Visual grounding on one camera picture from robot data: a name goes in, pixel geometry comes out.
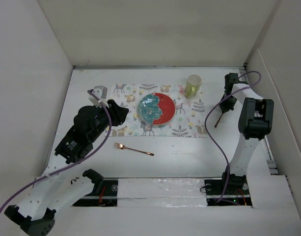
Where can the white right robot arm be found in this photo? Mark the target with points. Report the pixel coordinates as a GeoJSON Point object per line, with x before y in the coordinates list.
{"type": "Point", "coordinates": [255, 122]}

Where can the copper fork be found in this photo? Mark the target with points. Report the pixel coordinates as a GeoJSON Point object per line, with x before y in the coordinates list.
{"type": "Point", "coordinates": [123, 147]}

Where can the metal table edge rail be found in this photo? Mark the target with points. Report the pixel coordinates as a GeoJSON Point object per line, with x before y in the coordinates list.
{"type": "Point", "coordinates": [96, 67]}

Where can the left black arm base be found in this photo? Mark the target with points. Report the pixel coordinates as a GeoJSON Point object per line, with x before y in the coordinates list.
{"type": "Point", "coordinates": [104, 193]}

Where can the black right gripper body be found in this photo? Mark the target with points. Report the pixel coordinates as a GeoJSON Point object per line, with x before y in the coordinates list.
{"type": "Point", "coordinates": [229, 104]}

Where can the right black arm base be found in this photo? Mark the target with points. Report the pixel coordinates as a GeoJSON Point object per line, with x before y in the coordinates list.
{"type": "Point", "coordinates": [234, 195]}

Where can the copper spoon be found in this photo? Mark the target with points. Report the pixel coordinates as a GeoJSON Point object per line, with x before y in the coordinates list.
{"type": "Point", "coordinates": [217, 123]}

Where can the patterned animal print cloth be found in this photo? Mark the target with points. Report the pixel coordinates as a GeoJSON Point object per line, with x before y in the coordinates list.
{"type": "Point", "coordinates": [187, 122]}

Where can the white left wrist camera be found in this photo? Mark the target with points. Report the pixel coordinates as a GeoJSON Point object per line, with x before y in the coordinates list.
{"type": "Point", "coordinates": [98, 96]}

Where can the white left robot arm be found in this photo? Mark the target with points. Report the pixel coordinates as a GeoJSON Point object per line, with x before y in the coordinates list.
{"type": "Point", "coordinates": [37, 212]}

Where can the yellow translucent mug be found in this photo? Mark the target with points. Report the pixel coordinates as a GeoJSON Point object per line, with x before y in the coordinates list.
{"type": "Point", "coordinates": [193, 84]}

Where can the red and teal plate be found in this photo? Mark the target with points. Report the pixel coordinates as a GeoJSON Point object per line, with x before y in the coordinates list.
{"type": "Point", "coordinates": [156, 109]}

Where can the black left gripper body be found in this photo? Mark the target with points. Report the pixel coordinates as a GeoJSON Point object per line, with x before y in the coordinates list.
{"type": "Point", "coordinates": [112, 111]}

